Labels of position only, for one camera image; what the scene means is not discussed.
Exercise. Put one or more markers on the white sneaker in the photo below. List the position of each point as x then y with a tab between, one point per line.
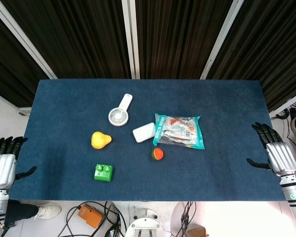
49	210

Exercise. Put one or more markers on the brown cardboard box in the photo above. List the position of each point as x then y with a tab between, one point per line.
197	232

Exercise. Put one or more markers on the orange handheld controller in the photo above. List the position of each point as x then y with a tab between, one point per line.
90	215

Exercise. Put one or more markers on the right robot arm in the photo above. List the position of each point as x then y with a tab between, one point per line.
294	197

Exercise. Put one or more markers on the white rectangular power bank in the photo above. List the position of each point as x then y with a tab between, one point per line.
144	132

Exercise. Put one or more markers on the yellow toy pear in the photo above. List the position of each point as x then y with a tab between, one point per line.
100	140

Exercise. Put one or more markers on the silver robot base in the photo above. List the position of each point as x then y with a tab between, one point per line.
144	224

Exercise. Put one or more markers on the white handheld fan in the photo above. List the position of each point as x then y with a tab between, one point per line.
120	111

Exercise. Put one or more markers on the orange green toy fruit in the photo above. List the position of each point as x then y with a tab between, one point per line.
157	154

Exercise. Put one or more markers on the green toy brick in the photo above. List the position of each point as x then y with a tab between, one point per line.
103	172

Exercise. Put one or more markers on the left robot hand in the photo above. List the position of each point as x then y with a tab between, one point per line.
0	168

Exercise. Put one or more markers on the teal snack bag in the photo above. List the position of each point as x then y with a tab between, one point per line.
178	132

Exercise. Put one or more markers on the blue table cloth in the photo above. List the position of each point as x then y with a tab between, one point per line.
147	138

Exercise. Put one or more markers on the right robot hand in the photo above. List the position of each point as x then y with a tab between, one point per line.
280	154

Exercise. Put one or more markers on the dark trouser leg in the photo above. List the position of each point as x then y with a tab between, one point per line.
20	213

